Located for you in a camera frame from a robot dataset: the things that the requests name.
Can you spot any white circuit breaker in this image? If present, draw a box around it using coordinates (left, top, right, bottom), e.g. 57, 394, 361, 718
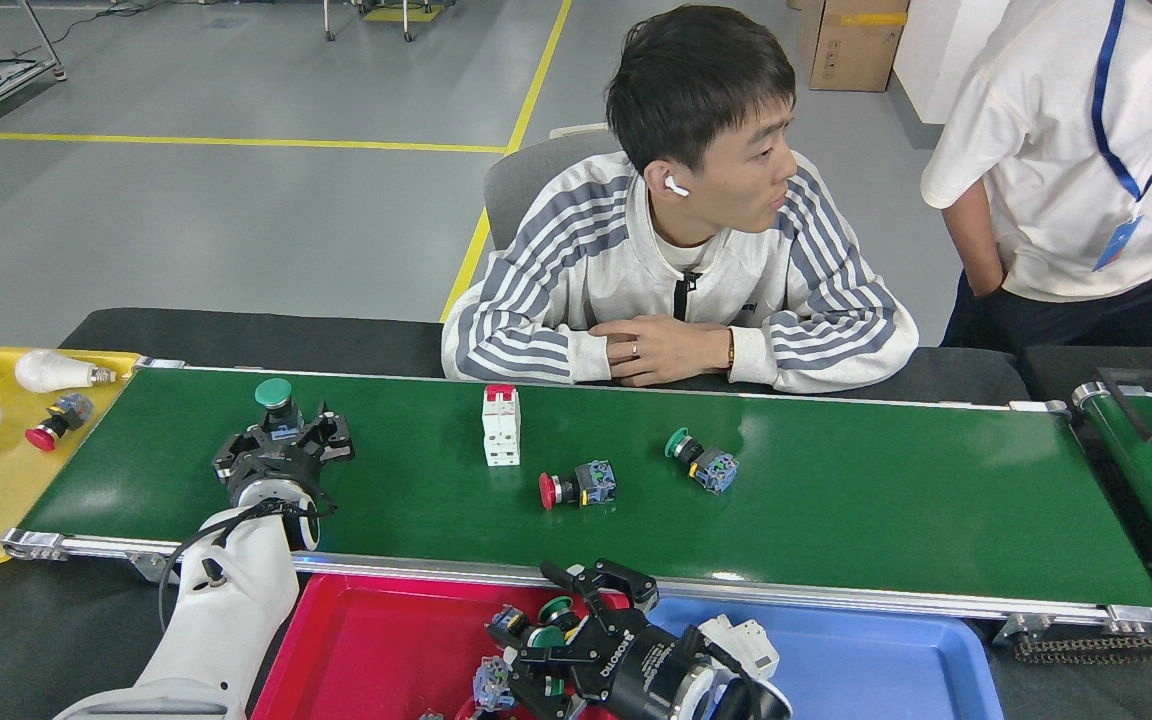
482, 384, 523, 468
701, 615, 783, 693

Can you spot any black conveyor drive chain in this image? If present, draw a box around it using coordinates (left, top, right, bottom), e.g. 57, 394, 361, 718
1014, 632, 1152, 666

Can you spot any person's left hand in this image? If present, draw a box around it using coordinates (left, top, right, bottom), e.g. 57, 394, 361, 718
591, 318, 734, 388

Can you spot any metal rack on wheels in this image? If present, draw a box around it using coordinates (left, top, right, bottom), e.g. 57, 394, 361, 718
0, 0, 67, 144

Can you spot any red push button switch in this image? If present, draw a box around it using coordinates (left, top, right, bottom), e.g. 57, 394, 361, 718
539, 460, 618, 512
24, 393, 95, 453

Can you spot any seated person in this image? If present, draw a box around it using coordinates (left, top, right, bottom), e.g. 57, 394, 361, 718
441, 5, 920, 394

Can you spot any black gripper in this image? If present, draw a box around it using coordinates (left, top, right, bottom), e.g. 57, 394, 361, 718
506, 560, 717, 720
213, 405, 356, 486

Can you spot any standing person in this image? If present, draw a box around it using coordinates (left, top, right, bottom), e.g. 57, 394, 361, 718
921, 0, 1152, 353

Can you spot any grey chair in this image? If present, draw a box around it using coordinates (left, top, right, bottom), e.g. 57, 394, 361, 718
483, 125, 627, 251

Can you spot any cardboard box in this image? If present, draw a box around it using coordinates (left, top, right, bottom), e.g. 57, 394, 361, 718
798, 0, 910, 93

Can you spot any red bin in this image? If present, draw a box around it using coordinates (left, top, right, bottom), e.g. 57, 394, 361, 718
251, 572, 657, 720

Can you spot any blue bin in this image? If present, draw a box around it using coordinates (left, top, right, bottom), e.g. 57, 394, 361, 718
648, 597, 1005, 720

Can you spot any white stand on wheels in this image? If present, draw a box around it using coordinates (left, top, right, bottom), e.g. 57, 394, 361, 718
324, 0, 447, 43

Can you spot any blue id badge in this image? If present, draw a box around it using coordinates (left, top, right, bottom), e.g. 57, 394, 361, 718
1093, 215, 1145, 273

